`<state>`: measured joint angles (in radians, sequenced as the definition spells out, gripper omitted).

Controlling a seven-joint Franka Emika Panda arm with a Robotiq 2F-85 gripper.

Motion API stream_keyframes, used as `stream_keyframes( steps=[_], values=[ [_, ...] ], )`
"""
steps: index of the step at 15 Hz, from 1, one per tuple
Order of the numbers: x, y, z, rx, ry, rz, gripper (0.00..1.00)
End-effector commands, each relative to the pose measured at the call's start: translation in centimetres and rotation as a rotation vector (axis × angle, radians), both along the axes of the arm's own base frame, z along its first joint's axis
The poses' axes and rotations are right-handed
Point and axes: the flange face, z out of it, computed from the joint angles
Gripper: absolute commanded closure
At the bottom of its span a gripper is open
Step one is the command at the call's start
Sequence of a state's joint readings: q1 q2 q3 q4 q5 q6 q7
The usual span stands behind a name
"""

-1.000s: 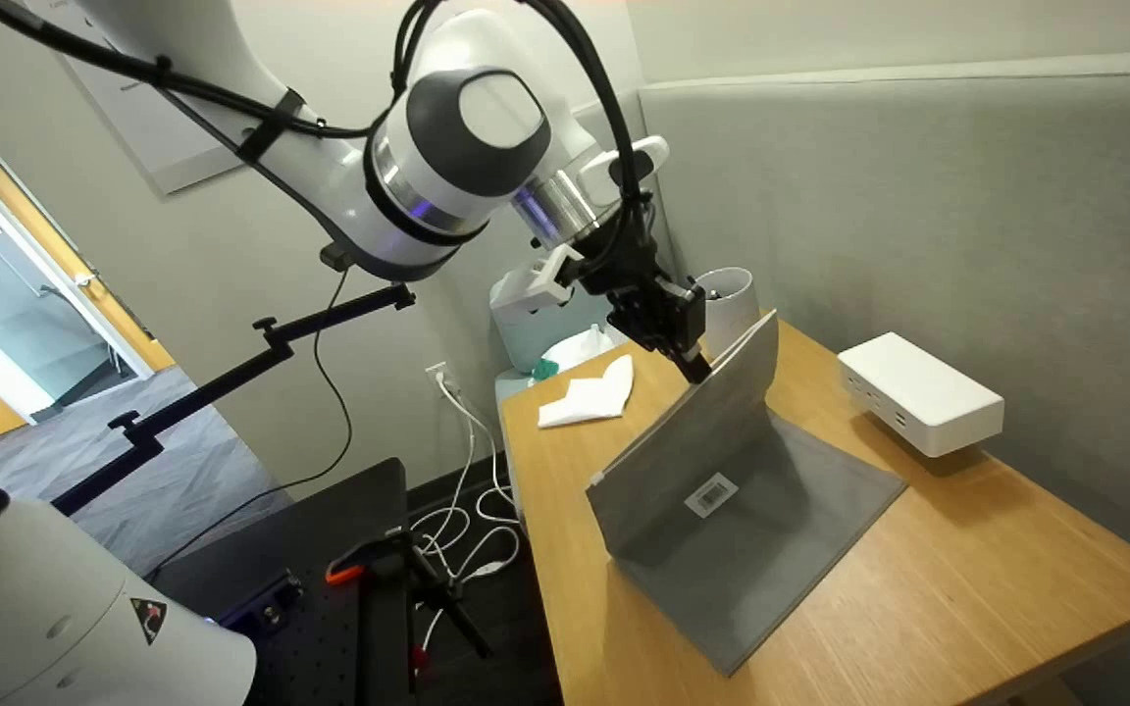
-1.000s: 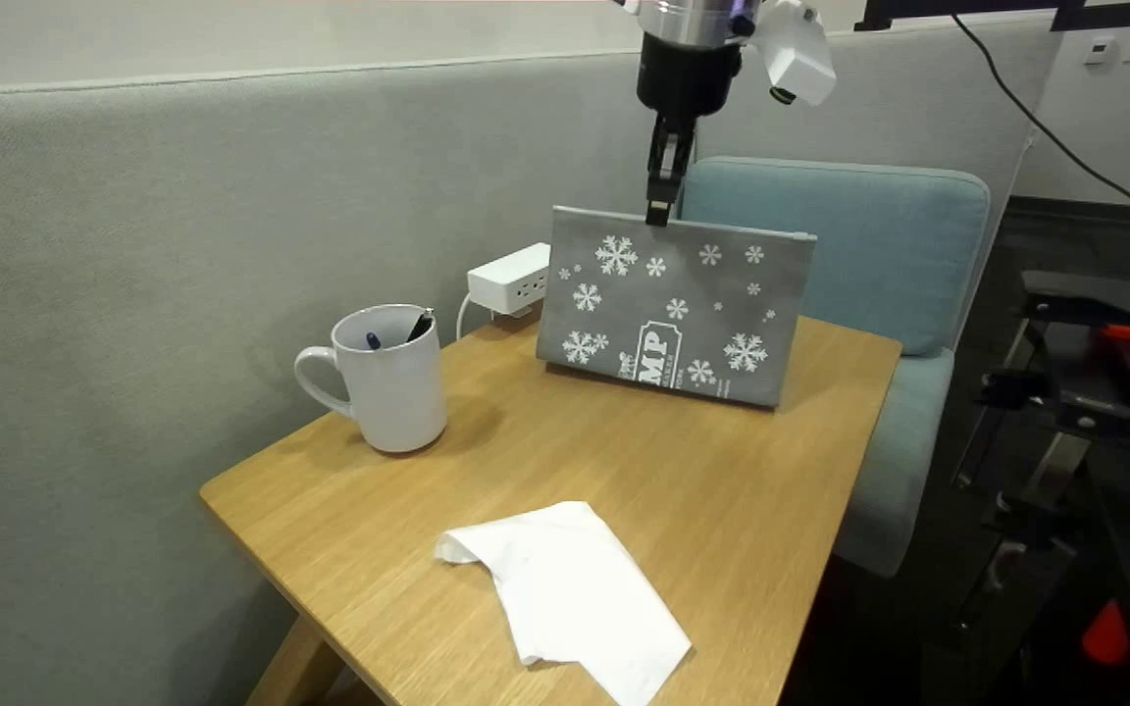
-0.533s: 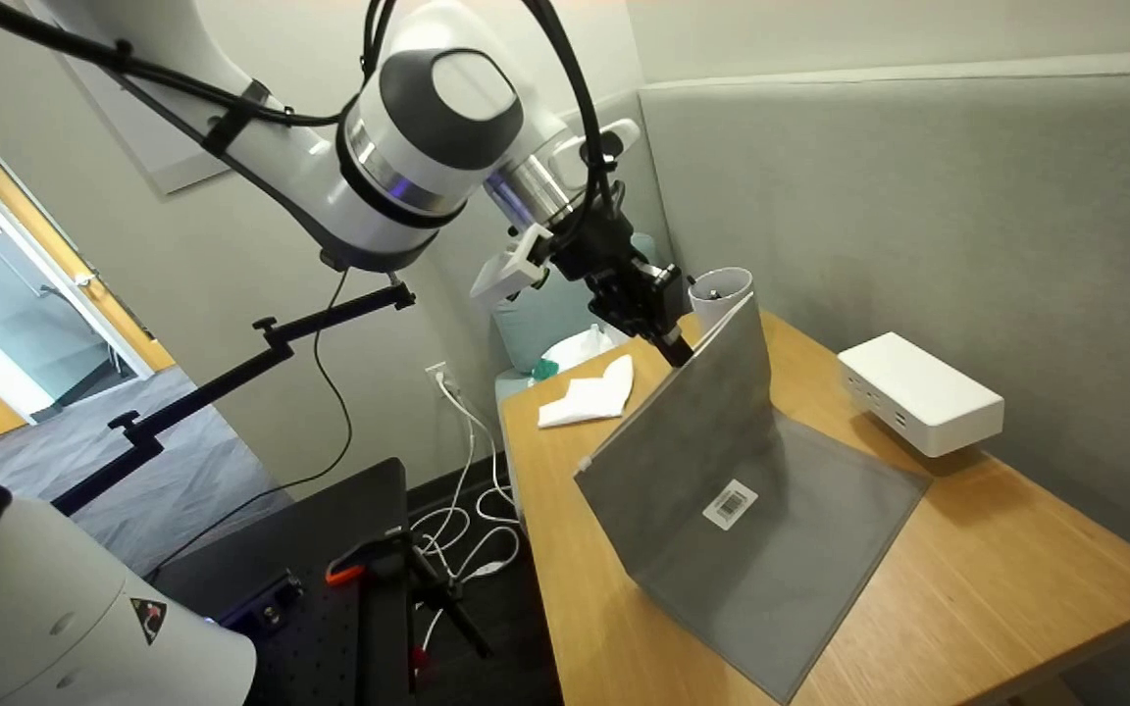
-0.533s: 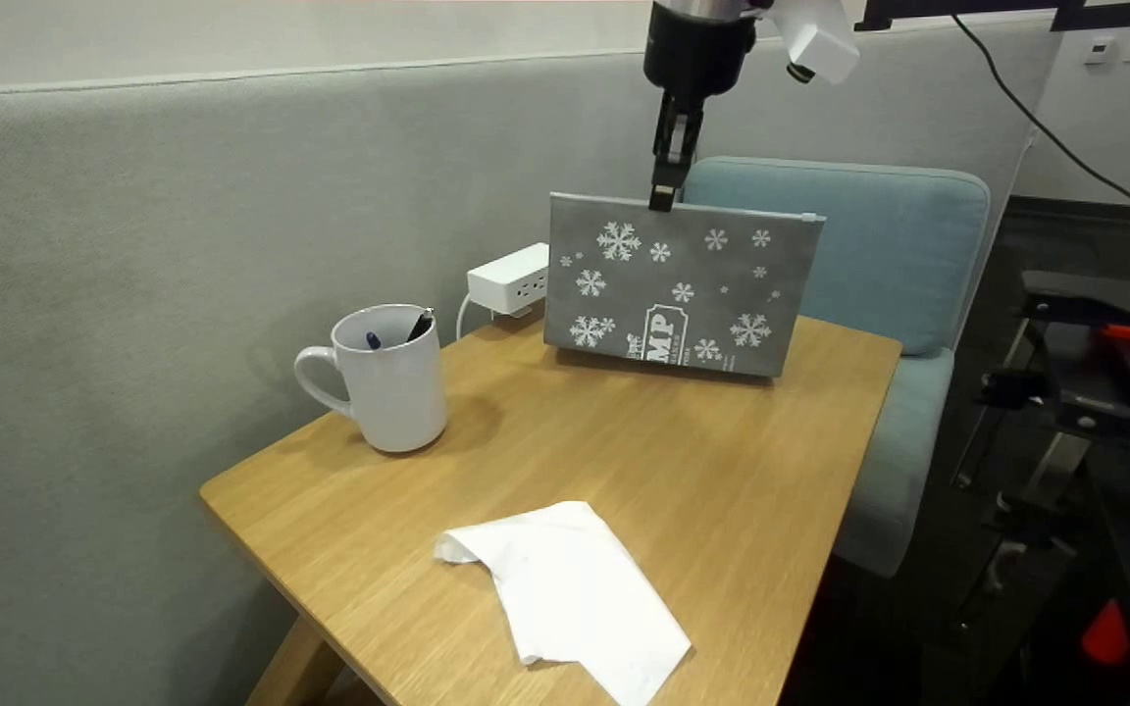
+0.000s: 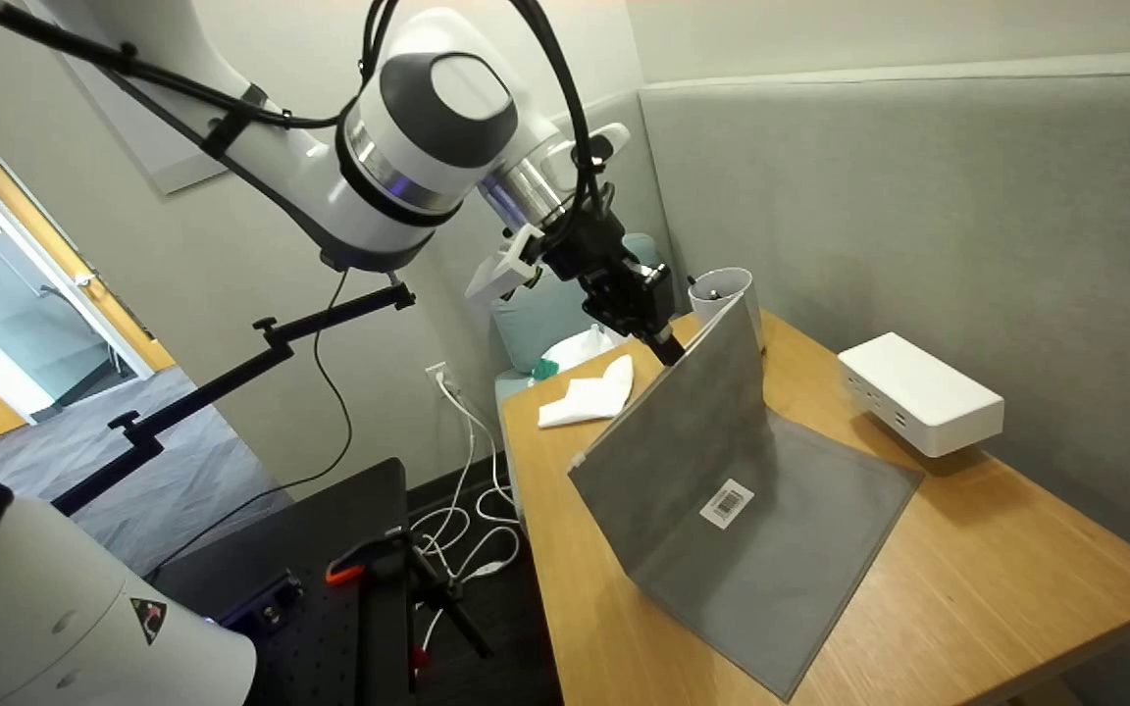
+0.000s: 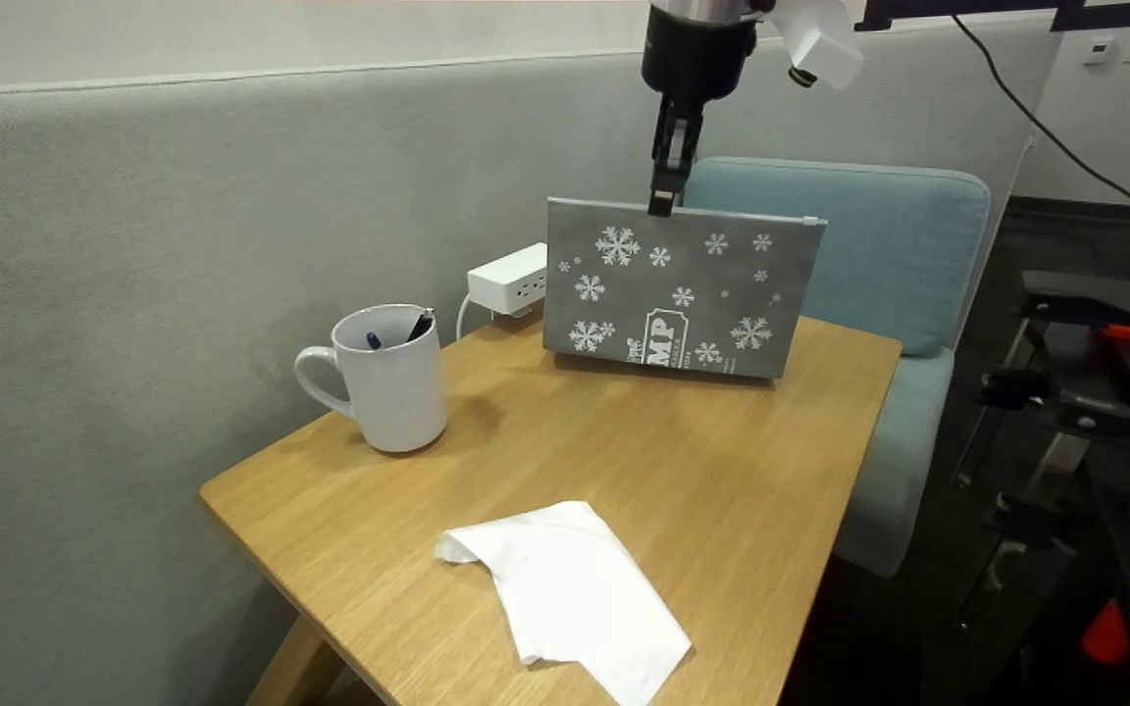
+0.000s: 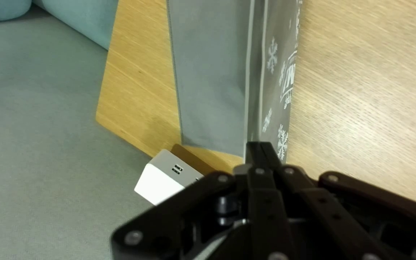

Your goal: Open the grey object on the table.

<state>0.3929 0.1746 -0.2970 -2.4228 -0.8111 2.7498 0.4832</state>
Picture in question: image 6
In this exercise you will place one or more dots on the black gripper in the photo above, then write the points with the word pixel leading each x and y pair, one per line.
pixel 693 54

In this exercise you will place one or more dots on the grey snowflake zipper pouch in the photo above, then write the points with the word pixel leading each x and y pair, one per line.
pixel 693 291

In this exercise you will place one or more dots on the teal upholstered bench seat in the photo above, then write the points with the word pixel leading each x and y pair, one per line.
pixel 901 257

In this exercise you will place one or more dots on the white ceramic mug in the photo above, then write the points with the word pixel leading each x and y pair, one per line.
pixel 383 373

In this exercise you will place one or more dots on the white paper napkin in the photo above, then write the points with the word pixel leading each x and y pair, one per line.
pixel 575 594

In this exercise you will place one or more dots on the orange cone shaped part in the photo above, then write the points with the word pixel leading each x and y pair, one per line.
pixel 1106 636

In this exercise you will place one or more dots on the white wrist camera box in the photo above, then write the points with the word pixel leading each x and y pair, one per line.
pixel 821 41

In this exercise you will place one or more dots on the white wall switch plate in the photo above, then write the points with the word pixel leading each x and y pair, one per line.
pixel 1106 49

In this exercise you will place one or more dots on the black metal equipment frame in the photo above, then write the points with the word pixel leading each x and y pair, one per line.
pixel 1049 483

